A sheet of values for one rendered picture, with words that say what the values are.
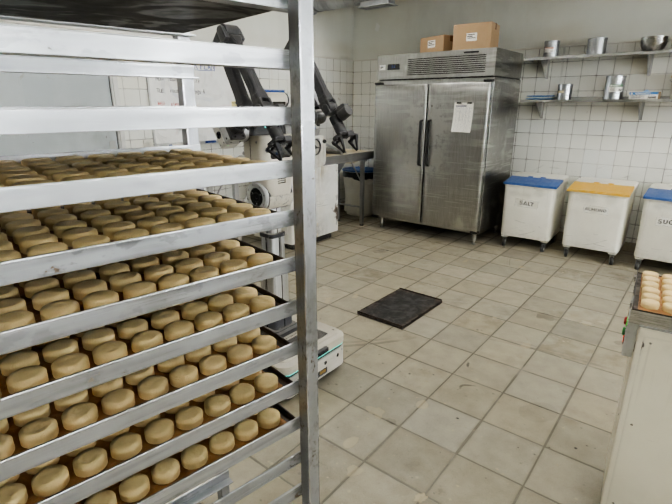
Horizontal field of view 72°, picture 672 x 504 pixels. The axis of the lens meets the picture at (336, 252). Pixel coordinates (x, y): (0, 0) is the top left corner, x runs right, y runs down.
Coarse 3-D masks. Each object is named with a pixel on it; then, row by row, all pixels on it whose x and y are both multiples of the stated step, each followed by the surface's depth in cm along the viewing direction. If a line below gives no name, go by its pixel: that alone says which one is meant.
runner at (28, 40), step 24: (0, 24) 51; (0, 48) 52; (24, 48) 53; (48, 48) 55; (72, 48) 56; (96, 48) 58; (120, 48) 60; (144, 48) 62; (168, 48) 64; (192, 48) 66; (216, 48) 68; (240, 48) 71; (264, 48) 74
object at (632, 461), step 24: (648, 336) 148; (648, 360) 150; (624, 384) 167; (648, 384) 152; (624, 408) 158; (648, 408) 153; (624, 432) 160; (648, 432) 155; (624, 456) 162; (648, 456) 157; (624, 480) 164; (648, 480) 159
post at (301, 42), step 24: (288, 0) 74; (312, 0) 74; (288, 24) 75; (312, 24) 75; (312, 48) 76; (312, 72) 77; (312, 96) 78; (312, 120) 79; (312, 144) 80; (312, 168) 82; (312, 192) 83; (312, 216) 84; (312, 240) 86; (312, 264) 87; (312, 288) 88; (312, 312) 90; (312, 336) 91; (312, 360) 93; (312, 384) 94; (312, 408) 96; (312, 432) 98; (312, 456) 100; (312, 480) 102
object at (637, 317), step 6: (630, 306) 150; (630, 312) 150; (636, 312) 149; (642, 312) 148; (630, 318) 151; (636, 318) 150; (642, 318) 149; (648, 318) 148; (654, 318) 147; (660, 318) 146; (666, 318) 145; (642, 324) 149; (648, 324) 148; (654, 324) 147; (660, 324) 146; (666, 324) 145; (666, 330) 146
